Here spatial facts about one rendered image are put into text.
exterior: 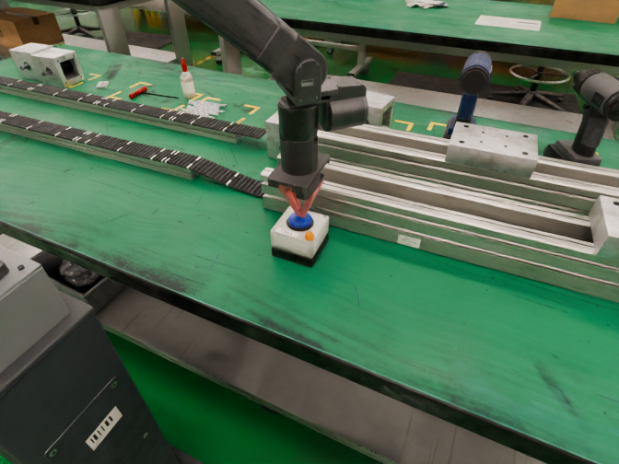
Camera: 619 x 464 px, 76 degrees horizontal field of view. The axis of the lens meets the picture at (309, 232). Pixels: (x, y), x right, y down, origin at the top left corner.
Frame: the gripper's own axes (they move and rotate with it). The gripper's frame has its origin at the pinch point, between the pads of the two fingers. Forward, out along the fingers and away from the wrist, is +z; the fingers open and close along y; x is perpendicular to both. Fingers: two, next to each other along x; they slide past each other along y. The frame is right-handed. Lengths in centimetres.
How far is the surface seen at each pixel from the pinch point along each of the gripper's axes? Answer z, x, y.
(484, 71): -12, -23, 45
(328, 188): -0.2, -1.8, 8.3
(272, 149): 5.9, 19.8, 26.8
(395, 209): 0.6, -14.6, 7.8
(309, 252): 4.6, -3.3, -4.2
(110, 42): 36, 218, 165
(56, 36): 58, 348, 223
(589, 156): 2, -48, 44
